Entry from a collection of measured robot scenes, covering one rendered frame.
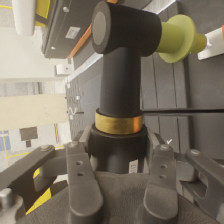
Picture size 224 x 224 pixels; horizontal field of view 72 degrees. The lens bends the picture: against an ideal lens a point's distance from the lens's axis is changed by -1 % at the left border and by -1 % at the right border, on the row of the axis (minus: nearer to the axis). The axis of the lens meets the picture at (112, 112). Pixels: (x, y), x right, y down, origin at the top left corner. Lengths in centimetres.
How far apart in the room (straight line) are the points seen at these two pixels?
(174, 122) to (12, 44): 450
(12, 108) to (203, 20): 431
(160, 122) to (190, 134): 5
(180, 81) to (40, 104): 425
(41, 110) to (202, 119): 427
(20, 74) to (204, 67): 430
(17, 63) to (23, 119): 134
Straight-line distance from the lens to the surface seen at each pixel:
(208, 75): 21
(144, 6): 32
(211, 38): 21
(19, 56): 452
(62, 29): 47
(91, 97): 46
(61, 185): 18
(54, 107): 442
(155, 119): 25
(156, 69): 25
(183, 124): 22
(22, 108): 439
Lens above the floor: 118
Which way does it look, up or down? 28 degrees down
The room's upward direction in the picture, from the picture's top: 97 degrees counter-clockwise
